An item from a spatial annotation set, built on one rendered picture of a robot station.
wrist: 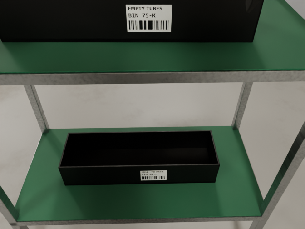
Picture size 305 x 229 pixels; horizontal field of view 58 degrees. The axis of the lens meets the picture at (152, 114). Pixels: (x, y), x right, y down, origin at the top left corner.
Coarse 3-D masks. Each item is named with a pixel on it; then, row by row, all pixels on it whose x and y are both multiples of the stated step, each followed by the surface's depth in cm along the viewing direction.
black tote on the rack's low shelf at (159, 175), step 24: (72, 144) 113; (96, 144) 114; (120, 144) 114; (144, 144) 114; (168, 144) 115; (192, 144) 115; (72, 168) 97; (96, 168) 97; (120, 168) 98; (144, 168) 98; (168, 168) 98; (192, 168) 99; (216, 168) 99
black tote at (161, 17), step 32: (0, 0) 56; (32, 0) 56; (64, 0) 56; (96, 0) 56; (128, 0) 56; (160, 0) 56; (192, 0) 56; (224, 0) 56; (0, 32) 61; (32, 32) 61; (64, 32) 61; (96, 32) 61; (128, 32) 61; (160, 32) 61; (192, 32) 61; (224, 32) 61
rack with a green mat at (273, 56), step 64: (0, 64) 56; (64, 64) 56; (128, 64) 56; (192, 64) 56; (256, 64) 56; (128, 128) 127; (192, 128) 127; (0, 192) 84; (64, 192) 102; (128, 192) 102; (192, 192) 102; (256, 192) 102
